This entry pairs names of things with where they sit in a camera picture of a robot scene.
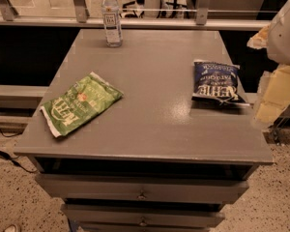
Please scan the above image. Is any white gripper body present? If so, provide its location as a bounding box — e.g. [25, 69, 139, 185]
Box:
[267, 0, 290, 65]

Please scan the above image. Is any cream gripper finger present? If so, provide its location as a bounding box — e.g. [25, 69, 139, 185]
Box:
[252, 65, 290, 126]
[246, 25, 270, 49]

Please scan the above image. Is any blue Kettle chip bag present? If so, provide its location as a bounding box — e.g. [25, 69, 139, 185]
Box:
[191, 59, 247, 106]

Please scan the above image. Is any green jalapeno Kettle chip bag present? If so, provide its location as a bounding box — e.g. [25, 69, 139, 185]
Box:
[40, 72, 123, 137]

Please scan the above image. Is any grey wooden drawer cabinet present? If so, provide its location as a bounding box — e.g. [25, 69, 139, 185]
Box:
[15, 29, 273, 232]

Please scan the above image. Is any clear plastic water bottle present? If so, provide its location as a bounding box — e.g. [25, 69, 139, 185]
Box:
[101, 0, 123, 47]

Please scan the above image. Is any lower grey drawer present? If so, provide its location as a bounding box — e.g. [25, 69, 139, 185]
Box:
[61, 204, 224, 228]

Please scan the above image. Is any grey drawer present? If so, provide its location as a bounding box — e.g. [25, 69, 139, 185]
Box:
[61, 204, 224, 228]
[36, 174, 248, 204]

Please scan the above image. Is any upper grey drawer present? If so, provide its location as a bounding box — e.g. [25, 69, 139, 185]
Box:
[36, 174, 248, 204]

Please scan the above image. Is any metal railing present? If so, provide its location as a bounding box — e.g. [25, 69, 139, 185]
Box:
[0, 0, 290, 31]

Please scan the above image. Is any white shoe tip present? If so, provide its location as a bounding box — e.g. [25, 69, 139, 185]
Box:
[3, 224, 21, 232]

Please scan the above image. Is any black floor cable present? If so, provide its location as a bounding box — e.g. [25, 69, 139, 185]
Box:
[0, 113, 38, 174]

